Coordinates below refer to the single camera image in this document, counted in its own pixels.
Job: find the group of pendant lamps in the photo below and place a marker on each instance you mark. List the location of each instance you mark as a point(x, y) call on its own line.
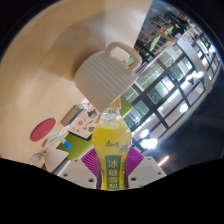
point(183, 107)

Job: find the group of green-seated wooden chairs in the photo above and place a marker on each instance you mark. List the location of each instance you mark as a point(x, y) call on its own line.
point(156, 36)

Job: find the yellow drink bottle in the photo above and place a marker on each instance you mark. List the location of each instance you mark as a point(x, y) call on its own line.
point(111, 146)

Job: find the green upholstered bench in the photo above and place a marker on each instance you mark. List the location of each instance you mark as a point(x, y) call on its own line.
point(78, 146)

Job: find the small blue-capped white bottle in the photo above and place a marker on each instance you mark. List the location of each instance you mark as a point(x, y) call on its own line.
point(65, 143)

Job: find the small dark box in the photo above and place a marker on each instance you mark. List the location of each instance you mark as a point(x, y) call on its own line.
point(71, 115)

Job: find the long linear ceiling light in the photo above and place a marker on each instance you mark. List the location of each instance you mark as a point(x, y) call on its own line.
point(163, 160)

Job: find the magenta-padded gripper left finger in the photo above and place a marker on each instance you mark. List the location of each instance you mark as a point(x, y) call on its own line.
point(80, 171)

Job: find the white ribbed mug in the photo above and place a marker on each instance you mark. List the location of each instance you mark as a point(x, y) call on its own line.
point(100, 81)

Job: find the flat round red coaster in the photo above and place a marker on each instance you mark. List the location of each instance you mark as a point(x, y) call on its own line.
point(42, 130)

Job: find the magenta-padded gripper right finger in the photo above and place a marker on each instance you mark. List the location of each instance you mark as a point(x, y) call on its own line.
point(145, 170)

